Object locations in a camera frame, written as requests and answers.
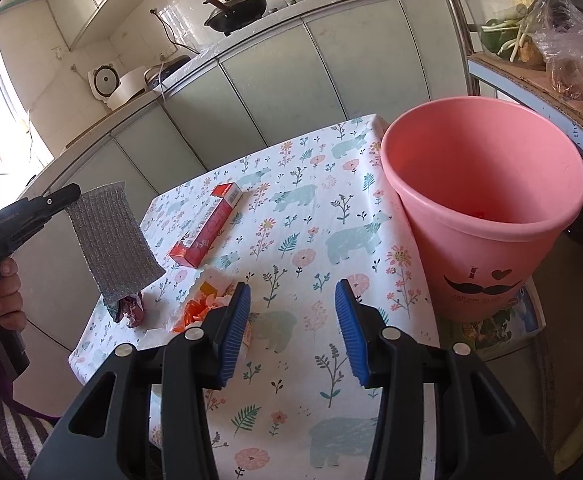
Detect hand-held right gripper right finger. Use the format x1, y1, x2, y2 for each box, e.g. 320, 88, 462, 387
335, 279, 557, 480

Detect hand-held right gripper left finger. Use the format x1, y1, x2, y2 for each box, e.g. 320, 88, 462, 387
28, 281, 252, 480

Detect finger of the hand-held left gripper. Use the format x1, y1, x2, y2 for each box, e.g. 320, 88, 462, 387
41, 183, 82, 221

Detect silver scouring pad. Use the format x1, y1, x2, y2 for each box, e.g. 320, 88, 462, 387
66, 180, 168, 307

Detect colourful paper wrapper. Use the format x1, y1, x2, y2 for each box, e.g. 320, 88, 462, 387
114, 294, 146, 329

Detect red paper carton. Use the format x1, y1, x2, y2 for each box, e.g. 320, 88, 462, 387
168, 183, 243, 268

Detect pink plastic bucket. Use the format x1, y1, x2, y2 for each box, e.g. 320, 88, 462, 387
380, 96, 583, 323

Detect person's left hand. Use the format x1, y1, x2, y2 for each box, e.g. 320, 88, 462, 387
0, 255, 26, 333

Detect floral bear print tablecloth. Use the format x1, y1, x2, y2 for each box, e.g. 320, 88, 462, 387
68, 115, 442, 480

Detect window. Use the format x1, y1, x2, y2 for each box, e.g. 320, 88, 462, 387
0, 20, 54, 201

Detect white rice cooker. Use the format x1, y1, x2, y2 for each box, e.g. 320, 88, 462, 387
87, 62, 149, 111

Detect colourful printed box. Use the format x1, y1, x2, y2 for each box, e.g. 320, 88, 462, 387
439, 282, 539, 361

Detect person's striped clothing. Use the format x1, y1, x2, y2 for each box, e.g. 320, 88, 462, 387
0, 379, 62, 480

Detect lidded black wok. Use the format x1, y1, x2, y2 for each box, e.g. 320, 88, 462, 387
202, 0, 268, 37

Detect cardboard shelf liner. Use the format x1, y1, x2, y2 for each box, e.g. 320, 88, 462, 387
471, 52, 583, 151

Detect green onions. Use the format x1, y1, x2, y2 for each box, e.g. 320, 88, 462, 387
481, 0, 567, 63

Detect metal shelf rack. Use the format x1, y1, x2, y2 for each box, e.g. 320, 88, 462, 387
429, 0, 583, 181

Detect glass bowl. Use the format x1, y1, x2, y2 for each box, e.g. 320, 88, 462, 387
464, 0, 539, 56

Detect clear plastic bag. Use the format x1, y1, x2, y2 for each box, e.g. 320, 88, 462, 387
529, 0, 583, 101

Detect white power cable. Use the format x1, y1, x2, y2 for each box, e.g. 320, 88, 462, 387
154, 62, 168, 103

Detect black power cable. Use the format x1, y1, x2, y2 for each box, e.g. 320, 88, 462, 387
150, 7, 199, 56

